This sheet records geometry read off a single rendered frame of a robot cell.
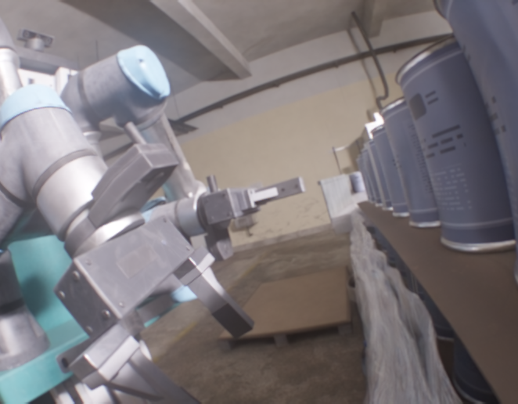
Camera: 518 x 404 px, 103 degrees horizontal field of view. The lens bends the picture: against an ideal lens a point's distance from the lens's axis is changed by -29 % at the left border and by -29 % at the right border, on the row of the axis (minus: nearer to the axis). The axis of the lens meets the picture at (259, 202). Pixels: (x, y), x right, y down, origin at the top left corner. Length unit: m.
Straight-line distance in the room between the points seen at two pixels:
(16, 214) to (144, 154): 0.16
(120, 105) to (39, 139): 0.31
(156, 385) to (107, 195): 0.13
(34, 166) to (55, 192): 0.03
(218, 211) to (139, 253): 0.24
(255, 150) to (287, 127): 1.02
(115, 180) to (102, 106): 0.37
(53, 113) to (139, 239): 0.14
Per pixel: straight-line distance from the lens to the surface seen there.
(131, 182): 0.20
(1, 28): 0.64
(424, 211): 0.18
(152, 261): 0.24
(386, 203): 0.32
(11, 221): 0.32
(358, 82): 7.48
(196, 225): 0.51
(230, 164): 7.61
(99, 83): 0.55
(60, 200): 0.24
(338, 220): 0.63
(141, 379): 0.21
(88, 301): 0.21
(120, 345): 0.20
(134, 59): 0.53
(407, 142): 0.18
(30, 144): 0.27
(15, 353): 0.54
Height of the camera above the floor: 1.16
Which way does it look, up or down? level
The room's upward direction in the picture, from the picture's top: 16 degrees counter-clockwise
